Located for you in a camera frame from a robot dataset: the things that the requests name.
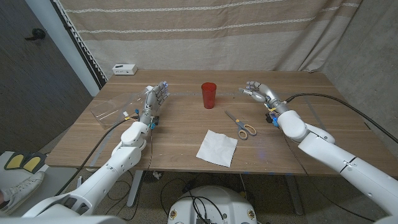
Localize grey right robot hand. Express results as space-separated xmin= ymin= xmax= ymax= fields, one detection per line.
xmin=238 ymin=81 xmax=290 ymax=116

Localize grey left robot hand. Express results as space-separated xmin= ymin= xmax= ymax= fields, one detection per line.
xmin=139 ymin=81 xmax=170 ymax=124

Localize grey orange handled scissors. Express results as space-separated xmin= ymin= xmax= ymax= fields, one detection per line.
xmin=224 ymin=110 xmax=258 ymax=141

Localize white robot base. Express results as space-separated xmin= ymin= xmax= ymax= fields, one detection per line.
xmin=167 ymin=185 xmax=258 ymax=224

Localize clear plastic bottle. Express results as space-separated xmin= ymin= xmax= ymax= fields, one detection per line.
xmin=90 ymin=86 xmax=155 ymax=130

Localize red plastic cup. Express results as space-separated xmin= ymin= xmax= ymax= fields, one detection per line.
xmin=201 ymin=82 xmax=218 ymax=110

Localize white tissue sheet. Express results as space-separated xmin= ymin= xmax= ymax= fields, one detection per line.
xmin=195 ymin=129 xmax=239 ymax=168

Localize white power box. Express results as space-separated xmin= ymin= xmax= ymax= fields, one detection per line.
xmin=112 ymin=63 xmax=138 ymax=76

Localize beige striped curtain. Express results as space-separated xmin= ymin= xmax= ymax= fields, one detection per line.
xmin=58 ymin=0 xmax=363 ymax=73

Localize white table leg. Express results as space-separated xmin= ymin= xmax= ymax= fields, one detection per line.
xmin=126 ymin=170 xmax=144 ymax=208

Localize grey table leg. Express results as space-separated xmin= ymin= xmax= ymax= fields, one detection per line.
xmin=284 ymin=174 xmax=305 ymax=216

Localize dark wooden door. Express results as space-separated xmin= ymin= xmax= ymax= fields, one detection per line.
xmin=0 ymin=0 xmax=94 ymax=155

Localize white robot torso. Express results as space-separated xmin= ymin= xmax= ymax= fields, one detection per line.
xmin=0 ymin=215 xmax=127 ymax=224

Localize white sneaker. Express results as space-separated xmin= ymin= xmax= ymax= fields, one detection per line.
xmin=0 ymin=170 xmax=45 ymax=216

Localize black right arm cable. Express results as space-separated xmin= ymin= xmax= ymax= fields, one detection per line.
xmin=283 ymin=93 xmax=398 ymax=144

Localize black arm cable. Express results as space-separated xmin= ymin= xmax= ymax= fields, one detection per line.
xmin=283 ymin=93 xmax=398 ymax=144
xmin=55 ymin=116 xmax=139 ymax=196

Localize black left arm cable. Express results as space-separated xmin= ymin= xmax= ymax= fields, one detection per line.
xmin=55 ymin=116 xmax=139 ymax=196

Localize black door handle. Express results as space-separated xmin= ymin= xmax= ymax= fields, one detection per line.
xmin=24 ymin=28 xmax=47 ymax=41

